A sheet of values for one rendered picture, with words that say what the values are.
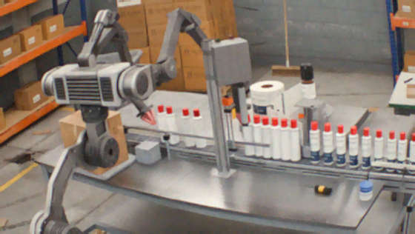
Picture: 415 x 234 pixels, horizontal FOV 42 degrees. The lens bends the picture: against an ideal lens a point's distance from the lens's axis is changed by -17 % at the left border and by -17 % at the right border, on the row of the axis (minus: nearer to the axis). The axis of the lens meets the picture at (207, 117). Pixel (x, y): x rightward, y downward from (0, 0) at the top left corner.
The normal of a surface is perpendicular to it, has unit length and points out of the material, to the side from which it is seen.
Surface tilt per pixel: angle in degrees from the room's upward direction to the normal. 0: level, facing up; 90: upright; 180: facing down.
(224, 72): 90
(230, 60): 90
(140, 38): 90
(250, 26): 90
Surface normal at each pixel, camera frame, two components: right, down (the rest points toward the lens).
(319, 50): -0.45, 0.36
